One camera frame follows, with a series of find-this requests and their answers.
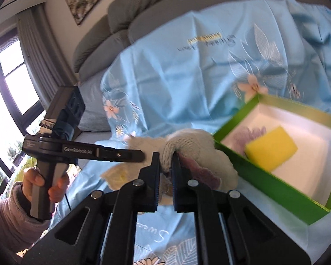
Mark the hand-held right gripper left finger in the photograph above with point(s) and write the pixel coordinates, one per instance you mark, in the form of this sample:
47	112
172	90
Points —
154	172

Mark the dark framed window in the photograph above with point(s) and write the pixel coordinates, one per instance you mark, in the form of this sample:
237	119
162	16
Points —
16	82

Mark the purple flower cloth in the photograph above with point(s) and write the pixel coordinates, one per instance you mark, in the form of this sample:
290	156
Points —
245	135

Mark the grey sofa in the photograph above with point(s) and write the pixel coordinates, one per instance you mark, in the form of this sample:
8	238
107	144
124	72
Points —
143	8

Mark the green cardboard box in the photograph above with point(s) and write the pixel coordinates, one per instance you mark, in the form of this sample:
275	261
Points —
264	189

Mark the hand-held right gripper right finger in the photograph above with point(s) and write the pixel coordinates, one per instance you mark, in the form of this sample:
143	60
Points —
176	172

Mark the person's left hand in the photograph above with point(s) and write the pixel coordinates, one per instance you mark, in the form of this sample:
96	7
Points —
33	178

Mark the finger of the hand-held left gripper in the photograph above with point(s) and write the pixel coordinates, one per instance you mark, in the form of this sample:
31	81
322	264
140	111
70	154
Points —
121	154

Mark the yellow sponge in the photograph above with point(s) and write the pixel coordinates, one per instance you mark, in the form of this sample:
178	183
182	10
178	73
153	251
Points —
270	149

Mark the light blue floral bed sheet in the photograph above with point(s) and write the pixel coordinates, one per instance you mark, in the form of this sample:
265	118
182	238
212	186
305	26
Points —
182	88

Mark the white knitted cloth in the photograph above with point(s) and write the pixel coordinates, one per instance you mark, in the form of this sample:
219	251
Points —
190	146

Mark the grey curtain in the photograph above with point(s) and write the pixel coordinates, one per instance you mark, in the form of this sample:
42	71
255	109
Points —
44	60

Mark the person's left forearm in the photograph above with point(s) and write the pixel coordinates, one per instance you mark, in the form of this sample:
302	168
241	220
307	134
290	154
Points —
8	220

